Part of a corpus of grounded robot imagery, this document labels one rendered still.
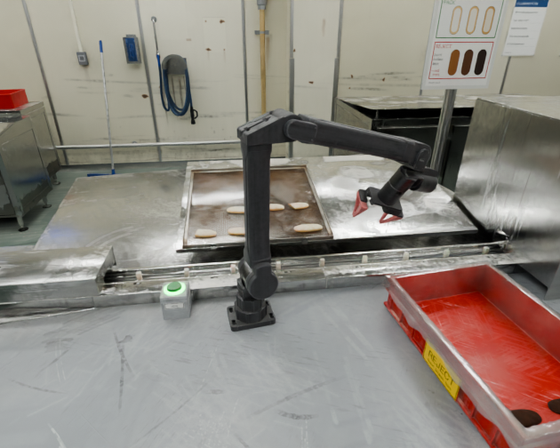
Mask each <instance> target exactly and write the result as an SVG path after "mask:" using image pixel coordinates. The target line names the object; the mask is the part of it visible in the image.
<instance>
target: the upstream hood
mask: <svg viewBox="0 0 560 448"><path fill-rule="evenodd" d="M113 251H114V249H113V245H105V246H92V247H77V248H63V249H49V250H35V251H21V252H0V303H6V302H18V301H30V300H51V299H63V298H75V297H85V296H97V295H100V292H101V289H102V287H103V285H104V279H103V277H104V275H105V274H106V272H107V270H108V267H109V266H110V267H111V268H112V267H113V266H116V259H115V255H114V252H113Z"/></svg>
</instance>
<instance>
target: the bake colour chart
mask: <svg viewBox="0 0 560 448"><path fill-rule="evenodd" d="M508 2H509V0H436V1H435V7H434V12H433V18H432V23H431V29H430V34H429V40H428V49H427V55H426V60H425V67H424V72H423V77H422V83H421V88H420V89H421V90H437V89H483V88H488V86H489V83H490V79H491V74H492V68H493V64H494V61H495V57H496V53H497V50H498V46H499V41H500V35H501V31H502V28H503V24H504V20H505V17H506V13H507V8H508Z"/></svg>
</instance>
